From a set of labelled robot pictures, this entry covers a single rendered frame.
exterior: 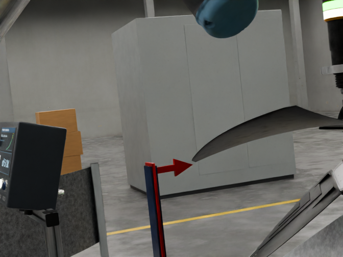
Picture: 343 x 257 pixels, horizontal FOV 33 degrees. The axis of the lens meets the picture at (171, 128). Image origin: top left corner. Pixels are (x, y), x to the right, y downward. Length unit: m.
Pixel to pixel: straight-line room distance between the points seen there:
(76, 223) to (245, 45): 5.01
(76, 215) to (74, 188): 0.13
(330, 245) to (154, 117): 6.19
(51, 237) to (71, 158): 7.72
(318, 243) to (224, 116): 6.46
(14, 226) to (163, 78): 4.70
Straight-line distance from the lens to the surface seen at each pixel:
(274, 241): 1.02
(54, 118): 8.90
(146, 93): 7.01
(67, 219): 2.85
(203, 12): 0.68
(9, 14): 0.98
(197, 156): 0.84
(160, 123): 7.06
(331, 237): 0.92
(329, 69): 0.92
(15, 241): 2.65
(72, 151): 8.96
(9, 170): 1.30
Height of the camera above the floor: 1.28
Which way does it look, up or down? 3 degrees down
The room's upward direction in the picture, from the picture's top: 6 degrees counter-clockwise
